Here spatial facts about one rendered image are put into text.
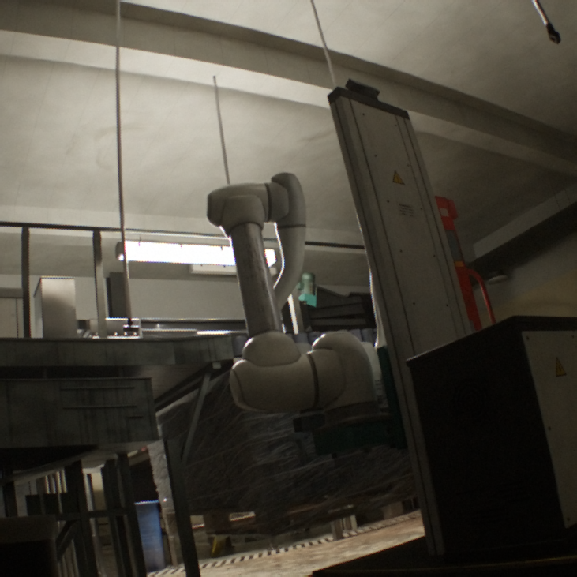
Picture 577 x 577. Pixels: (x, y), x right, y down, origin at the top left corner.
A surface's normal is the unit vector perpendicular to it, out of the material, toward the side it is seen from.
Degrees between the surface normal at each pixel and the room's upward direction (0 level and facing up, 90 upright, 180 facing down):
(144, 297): 90
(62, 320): 90
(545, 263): 90
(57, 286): 90
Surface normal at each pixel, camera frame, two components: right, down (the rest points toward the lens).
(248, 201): 0.29, -0.41
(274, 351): 0.12, -0.56
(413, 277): 0.58, -0.36
